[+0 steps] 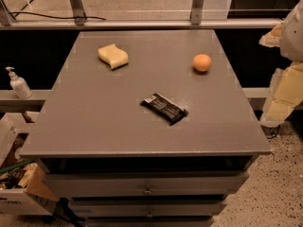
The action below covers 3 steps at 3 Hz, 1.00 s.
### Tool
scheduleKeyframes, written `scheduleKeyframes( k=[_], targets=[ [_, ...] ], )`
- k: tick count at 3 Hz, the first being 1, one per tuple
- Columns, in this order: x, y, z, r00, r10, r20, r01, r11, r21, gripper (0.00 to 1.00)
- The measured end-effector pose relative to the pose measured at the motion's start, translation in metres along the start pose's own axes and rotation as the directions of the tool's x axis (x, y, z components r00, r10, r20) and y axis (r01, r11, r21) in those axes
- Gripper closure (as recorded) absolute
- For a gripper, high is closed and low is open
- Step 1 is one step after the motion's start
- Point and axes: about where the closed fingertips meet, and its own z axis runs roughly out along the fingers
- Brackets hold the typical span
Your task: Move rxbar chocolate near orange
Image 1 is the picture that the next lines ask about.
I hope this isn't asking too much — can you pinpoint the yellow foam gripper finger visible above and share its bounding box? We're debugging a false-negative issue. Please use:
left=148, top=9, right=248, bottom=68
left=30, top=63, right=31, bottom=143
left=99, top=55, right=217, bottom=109
left=258, top=23, right=283, bottom=47
left=260, top=61, right=303, bottom=128

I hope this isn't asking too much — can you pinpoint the black rxbar chocolate wrapper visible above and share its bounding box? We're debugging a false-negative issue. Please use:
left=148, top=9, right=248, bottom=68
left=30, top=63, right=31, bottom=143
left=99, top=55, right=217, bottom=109
left=141, top=93, right=188, bottom=126

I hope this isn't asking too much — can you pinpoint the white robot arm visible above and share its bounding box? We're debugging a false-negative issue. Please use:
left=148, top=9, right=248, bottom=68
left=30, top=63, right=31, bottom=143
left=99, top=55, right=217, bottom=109
left=258, top=0, right=303, bottom=128

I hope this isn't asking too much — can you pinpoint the orange fruit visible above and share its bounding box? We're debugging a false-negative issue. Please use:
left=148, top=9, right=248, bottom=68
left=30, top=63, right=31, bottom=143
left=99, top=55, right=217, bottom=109
left=192, top=54, right=212, bottom=72

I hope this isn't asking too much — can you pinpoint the grey drawer cabinet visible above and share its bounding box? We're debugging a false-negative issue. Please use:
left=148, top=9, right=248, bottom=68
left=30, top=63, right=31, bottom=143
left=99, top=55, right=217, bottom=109
left=23, top=30, right=270, bottom=227

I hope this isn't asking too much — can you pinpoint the yellow sponge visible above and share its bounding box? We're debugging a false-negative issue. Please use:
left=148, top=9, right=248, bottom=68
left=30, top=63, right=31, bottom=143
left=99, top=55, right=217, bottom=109
left=98, top=44, right=129, bottom=70

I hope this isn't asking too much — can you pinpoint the white pump bottle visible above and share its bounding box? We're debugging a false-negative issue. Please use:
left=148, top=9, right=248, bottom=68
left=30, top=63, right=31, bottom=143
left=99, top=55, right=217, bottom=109
left=6, top=66, right=32, bottom=99

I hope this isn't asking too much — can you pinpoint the white cardboard box with clutter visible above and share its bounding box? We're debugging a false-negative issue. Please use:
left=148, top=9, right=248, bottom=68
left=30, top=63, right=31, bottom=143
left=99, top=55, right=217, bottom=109
left=0, top=112, right=59, bottom=216

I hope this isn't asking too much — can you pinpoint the black cable at right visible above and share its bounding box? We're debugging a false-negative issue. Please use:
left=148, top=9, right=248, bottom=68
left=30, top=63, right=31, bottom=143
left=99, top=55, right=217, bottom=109
left=266, top=125, right=282, bottom=140

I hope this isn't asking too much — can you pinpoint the metal railing frame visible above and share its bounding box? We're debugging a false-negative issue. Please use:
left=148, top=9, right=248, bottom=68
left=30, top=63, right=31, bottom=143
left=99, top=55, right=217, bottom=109
left=0, top=0, right=303, bottom=31

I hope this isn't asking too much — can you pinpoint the black cable on floor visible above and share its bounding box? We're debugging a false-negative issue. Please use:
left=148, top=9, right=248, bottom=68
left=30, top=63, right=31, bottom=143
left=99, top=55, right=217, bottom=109
left=9, top=10, right=108, bottom=22

